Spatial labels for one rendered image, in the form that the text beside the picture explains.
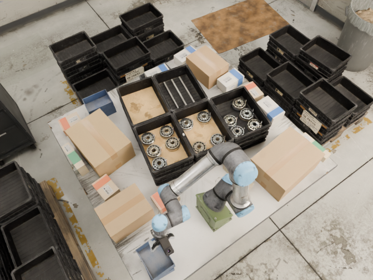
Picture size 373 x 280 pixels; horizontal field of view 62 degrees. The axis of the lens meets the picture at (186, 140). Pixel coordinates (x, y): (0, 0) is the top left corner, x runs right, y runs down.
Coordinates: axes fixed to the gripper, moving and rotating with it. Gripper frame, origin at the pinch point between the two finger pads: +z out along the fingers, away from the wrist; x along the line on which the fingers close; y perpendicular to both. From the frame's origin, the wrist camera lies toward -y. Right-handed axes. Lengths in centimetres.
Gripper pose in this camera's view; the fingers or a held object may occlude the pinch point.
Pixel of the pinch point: (163, 245)
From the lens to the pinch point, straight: 185.1
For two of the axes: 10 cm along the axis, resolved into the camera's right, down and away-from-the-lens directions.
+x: -8.4, 4.4, -3.2
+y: -5.5, -7.1, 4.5
